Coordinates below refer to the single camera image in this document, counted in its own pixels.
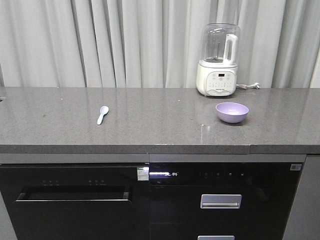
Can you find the light blue plastic spoon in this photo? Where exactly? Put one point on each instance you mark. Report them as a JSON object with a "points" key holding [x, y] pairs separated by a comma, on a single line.
{"points": [[102, 112]]}

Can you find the purple plastic bowl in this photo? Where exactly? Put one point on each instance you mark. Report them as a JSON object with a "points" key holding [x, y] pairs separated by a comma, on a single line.
{"points": [[231, 112]]}

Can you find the white blender with clear jar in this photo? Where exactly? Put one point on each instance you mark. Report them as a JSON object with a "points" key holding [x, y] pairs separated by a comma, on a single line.
{"points": [[218, 63]]}

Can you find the black drawer cabinet appliance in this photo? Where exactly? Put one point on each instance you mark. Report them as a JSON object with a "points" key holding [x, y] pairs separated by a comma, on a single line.
{"points": [[267, 189]]}

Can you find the grey pleated curtain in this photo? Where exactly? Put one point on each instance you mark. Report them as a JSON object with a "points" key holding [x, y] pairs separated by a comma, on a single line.
{"points": [[154, 43]]}

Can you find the black built-in dishwasher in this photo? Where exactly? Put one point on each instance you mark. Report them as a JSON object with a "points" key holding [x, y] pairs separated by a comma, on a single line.
{"points": [[77, 201]]}

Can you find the silver upper drawer handle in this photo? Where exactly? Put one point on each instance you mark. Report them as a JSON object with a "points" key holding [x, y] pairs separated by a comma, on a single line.
{"points": [[220, 201]]}

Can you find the silver drawer handle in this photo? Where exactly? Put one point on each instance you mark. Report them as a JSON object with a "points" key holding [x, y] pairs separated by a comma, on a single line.
{"points": [[220, 201], [216, 237]]}

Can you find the silver lower drawer handle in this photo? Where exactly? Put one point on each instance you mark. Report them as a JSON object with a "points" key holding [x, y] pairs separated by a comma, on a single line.
{"points": [[216, 237]]}

